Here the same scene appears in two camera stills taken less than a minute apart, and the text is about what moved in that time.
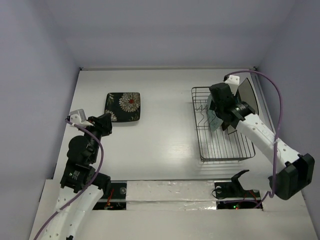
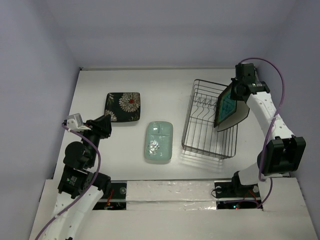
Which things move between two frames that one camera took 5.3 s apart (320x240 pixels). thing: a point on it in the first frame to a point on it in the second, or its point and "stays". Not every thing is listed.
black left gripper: [102, 122] stays
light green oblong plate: [215, 122] to [158, 145]
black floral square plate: [123, 106] stays
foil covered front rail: [170, 195] stays
